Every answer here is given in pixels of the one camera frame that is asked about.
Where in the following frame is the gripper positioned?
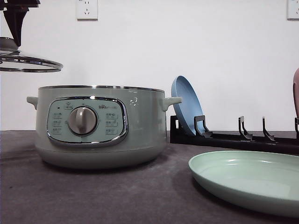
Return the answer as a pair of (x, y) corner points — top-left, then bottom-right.
(0, 0), (41, 47)

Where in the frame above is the glass pot lid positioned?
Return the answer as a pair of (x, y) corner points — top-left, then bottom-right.
(0, 37), (63, 73)

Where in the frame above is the green plate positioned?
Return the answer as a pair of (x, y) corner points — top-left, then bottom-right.
(188, 150), (299, 216)

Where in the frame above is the green electric steamer pot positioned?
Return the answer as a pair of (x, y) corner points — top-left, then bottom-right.
(26, 85), (182, 169)

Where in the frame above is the blue plate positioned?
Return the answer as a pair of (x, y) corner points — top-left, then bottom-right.
(171, 76), (204, 135)

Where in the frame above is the pink plate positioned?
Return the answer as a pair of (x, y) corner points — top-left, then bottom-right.
(292, 68), (299, 118)

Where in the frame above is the black dish rack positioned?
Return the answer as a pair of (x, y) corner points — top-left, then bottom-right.
(170, 115), (299, 155)

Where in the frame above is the white wall socket left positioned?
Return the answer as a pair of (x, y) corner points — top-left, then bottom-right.
(76, 0), (98, 21)

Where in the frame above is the white wall socket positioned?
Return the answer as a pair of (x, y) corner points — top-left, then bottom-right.
(287, 0), (299, 21)
(76, 0), (98, 21)

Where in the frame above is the white wall socket right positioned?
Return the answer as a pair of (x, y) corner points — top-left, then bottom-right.
(287, 0), (299, 21)

